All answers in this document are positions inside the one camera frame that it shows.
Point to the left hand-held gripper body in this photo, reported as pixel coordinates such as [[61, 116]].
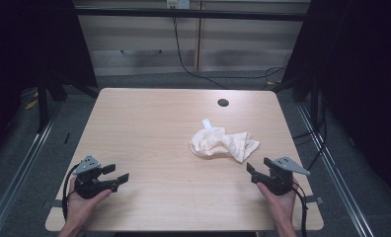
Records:
[[86, 184]]

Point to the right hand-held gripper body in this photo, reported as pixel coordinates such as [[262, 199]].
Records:
[[279, 181]]

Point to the white towel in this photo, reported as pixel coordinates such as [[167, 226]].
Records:
[[221, 141]]

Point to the person's right hand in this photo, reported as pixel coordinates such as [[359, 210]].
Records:
[[284, 205]]

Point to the person's left hand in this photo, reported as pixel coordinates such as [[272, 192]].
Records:
[[80, 209]]

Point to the grey tape strip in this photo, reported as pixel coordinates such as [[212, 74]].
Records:
[[54, 203], [316, 199]]

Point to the small black floor strip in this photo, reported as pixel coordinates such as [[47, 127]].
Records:
[[67, 138]]

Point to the black table grommet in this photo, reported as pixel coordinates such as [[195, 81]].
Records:
[[223, 102]]

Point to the black stand leg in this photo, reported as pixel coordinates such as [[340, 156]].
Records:
[[42, 105]]

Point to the yellow floor tape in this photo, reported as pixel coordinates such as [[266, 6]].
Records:
[[31, 104]]

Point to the dark curtain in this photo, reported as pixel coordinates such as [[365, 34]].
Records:
[[32, 49], [361, 82]]

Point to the black horizontal bar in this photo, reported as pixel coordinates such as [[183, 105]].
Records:
[[190, 14]]

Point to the metal floor rail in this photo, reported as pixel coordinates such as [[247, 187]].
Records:
[[335, 171], [19, 171]]

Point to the white wall socket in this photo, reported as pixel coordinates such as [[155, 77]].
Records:
[[178, 3]]

